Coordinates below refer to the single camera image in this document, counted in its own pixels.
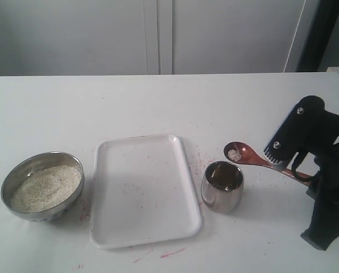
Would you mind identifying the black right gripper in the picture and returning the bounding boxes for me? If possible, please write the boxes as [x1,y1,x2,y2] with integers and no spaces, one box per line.
[293,96,339,250]

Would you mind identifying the brown wooden spoon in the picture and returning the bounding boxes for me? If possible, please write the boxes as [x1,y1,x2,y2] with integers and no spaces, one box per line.
[223,141,312,180]

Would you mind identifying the shiny steel cup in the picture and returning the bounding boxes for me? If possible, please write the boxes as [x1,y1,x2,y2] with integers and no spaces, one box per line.
[201,161,245,214]

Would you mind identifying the steel bowl of rice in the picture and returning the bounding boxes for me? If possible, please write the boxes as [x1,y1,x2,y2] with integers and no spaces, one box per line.
[1,151,85,222]

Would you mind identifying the white rectangular tray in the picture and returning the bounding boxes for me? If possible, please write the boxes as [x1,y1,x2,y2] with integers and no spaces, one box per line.
[89,134,202,250]

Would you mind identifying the white cabinet doors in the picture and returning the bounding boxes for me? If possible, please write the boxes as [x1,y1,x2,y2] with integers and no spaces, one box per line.
[0,1,318,76]

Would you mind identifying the dark metal frame post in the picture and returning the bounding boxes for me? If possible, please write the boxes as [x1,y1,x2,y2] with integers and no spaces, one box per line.
[296,0,339,72]

